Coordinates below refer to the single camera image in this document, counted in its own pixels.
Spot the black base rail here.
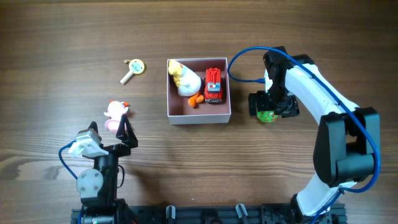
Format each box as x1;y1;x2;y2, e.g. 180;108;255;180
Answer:
70;203;348;224

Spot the wooden rattle drum toy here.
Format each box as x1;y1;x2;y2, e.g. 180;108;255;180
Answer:
120;59;146;85

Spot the left blue cable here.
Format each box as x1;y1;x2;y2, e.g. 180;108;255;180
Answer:
58;140;78;180

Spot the pink plush chick toy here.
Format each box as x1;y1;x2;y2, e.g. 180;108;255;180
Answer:
104;100;130;134

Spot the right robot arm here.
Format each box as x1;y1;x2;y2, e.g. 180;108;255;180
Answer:
249;47;381;223

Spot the white plush duck toy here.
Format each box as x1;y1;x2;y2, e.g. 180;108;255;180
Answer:
168;60;205;108

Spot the pink open cardboard box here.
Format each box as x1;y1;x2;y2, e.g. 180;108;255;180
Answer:
167;57;231;124

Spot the red toy fire truck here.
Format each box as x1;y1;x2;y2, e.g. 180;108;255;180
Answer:
205;68;223;104

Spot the green patterned ball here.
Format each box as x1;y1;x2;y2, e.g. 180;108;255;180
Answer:
257;111;278;123

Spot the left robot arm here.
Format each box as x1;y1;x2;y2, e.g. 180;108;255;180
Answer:
70;114;139;224

